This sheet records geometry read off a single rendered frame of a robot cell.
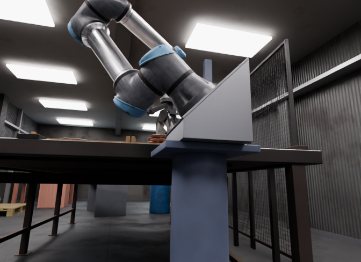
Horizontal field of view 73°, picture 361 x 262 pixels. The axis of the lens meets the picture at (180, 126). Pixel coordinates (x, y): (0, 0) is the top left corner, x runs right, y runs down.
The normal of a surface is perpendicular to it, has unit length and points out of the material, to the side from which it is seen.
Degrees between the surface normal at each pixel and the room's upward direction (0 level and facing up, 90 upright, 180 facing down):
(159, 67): 113
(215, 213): 90
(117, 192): 90
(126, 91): 96
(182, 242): 90
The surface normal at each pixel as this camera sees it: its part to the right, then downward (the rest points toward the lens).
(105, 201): 0.45, -0.19
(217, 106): 0.22, -0.22
